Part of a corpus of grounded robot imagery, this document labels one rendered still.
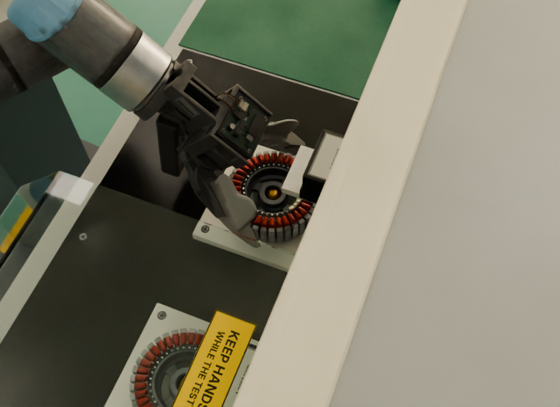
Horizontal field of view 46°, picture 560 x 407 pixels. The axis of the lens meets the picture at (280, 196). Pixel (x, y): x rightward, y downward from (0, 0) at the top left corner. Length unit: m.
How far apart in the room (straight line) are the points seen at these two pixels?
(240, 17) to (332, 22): 0.14
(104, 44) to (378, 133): 0.49
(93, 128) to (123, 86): 1.23
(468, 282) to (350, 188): 0.04
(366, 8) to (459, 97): 0.85
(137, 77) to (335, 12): 0.46
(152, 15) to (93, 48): 1.49
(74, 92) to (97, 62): 1.33
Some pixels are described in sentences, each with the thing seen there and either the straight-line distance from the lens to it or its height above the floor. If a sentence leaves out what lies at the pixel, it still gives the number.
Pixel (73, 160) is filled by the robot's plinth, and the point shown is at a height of 0.31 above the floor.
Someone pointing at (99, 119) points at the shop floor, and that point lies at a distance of 1.92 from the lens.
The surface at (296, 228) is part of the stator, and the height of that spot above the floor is 0.81.
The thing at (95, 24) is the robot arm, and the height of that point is 1.03.
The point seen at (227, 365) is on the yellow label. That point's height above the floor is 1.07.
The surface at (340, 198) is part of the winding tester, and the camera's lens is 0.19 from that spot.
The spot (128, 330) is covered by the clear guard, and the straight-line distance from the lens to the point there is 0.45.
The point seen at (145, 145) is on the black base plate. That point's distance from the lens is 0.88.
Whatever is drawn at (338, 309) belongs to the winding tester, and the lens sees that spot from 0.17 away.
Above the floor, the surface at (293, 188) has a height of 0.88.
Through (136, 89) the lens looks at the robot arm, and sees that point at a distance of 0.67.
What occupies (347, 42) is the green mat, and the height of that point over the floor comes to 0.75.
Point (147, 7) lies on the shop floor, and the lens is 2.18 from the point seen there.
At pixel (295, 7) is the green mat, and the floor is 0.75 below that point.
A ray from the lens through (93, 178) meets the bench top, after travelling 0.90.
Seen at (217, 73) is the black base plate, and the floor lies 0.77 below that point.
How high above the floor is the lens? 1.48
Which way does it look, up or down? 60 degrees down
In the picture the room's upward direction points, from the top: straight up
